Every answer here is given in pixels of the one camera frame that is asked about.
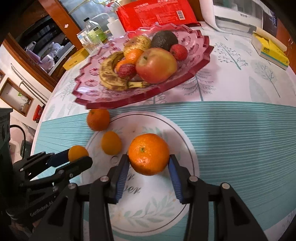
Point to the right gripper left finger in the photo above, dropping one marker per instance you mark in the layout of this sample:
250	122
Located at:
64	219

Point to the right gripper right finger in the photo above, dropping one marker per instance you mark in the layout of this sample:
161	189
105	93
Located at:
232	218

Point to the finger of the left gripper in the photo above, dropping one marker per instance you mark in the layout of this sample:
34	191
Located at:
41	161
62	174

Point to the small kumquat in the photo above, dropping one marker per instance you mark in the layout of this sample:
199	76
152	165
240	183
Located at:
76	152
111	143

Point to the mandarin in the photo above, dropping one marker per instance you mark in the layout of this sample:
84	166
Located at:
133	55
120	63
148	154
98	119

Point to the overripe spotted banana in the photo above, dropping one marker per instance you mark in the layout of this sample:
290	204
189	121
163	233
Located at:
110	79

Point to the red hawthorn fruit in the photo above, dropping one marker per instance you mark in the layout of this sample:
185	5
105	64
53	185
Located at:
127	71
179	52

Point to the red apple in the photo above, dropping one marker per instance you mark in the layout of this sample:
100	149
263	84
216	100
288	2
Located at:
156	65

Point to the yellow speckled pear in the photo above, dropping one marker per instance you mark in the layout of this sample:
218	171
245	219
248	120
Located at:
138	42

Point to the dark avocado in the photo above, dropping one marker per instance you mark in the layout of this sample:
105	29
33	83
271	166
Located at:
164	39

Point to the red lidded dark jar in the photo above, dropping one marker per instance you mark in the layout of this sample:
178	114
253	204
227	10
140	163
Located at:
38	112

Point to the pink glass fruit bowl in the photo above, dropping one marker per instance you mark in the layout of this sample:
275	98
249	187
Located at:
90	93

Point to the tree print tablecloth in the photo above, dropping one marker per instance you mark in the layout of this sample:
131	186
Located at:
233	122

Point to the yellow flat box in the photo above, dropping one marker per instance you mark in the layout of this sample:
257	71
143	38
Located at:
76	58

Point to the clear drinking glass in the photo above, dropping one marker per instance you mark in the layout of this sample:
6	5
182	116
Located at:
90	46

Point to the small white blue carton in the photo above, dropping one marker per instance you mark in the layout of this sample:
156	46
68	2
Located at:
81	37

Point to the clear plastic bottle green label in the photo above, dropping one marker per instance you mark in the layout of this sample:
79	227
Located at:
95	32

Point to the red snack package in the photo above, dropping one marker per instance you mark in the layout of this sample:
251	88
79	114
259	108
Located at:
139	14

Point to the yellow tissue pack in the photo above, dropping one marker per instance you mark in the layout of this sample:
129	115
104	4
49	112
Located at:
270	48

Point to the white countertop appliance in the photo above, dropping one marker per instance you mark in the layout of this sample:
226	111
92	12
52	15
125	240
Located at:
239	17

